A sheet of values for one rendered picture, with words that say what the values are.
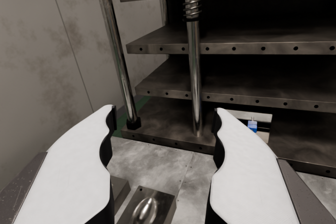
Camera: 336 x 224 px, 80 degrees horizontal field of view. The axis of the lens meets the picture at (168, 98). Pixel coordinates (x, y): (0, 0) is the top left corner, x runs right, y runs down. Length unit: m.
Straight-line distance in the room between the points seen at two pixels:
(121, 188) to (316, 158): 0.86
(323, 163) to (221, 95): 0.52
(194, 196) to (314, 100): 0.64
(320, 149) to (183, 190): 0.68
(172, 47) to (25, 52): 1.43
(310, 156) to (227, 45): 0.63
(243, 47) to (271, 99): 0.27
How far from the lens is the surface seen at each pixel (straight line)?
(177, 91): 1.09
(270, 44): 0.93
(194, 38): 0.91
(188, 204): 0.87
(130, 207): 0.81
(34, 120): 2.22
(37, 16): 2.20
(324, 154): 1.19
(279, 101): 1.04
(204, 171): 0.96
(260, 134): 1.13
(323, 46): 0.96
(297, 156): 1.13
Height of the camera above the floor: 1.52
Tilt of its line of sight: 28 degrees down
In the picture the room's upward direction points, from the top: 7 degrees counter-clockwise
